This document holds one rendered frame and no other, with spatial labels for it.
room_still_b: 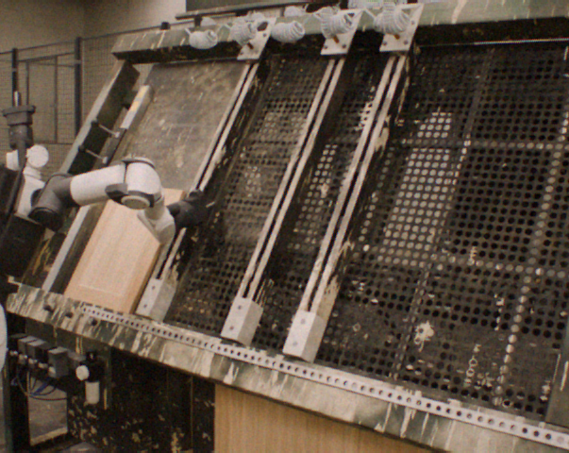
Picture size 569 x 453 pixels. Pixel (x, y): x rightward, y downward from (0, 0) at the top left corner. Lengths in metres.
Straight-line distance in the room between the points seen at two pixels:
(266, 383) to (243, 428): 0.46
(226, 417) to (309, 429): 0.34
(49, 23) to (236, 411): 10.06
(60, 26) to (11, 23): 0.87
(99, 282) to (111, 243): 0.16
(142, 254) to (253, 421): 0.70
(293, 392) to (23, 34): 10.20
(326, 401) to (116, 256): 1.08
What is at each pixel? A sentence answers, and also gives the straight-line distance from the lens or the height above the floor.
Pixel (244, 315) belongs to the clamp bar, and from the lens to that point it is 1.96.
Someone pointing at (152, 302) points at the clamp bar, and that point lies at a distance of 2.21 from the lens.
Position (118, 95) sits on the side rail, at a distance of 3.12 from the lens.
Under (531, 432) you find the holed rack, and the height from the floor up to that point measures 0.88.
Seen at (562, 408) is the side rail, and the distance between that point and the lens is 1.59.
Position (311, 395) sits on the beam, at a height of 0.84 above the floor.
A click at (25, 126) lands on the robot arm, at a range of 2.59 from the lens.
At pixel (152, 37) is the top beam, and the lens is 3.03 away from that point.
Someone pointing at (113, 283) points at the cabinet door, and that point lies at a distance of 2.46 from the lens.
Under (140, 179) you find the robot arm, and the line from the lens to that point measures 1.87.
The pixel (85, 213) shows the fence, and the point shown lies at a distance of 2.73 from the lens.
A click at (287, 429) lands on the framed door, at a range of 2.19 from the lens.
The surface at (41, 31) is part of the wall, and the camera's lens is 11.76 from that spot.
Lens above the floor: 1.50
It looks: 8 degrees down
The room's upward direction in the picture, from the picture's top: 1 degrees clockwise
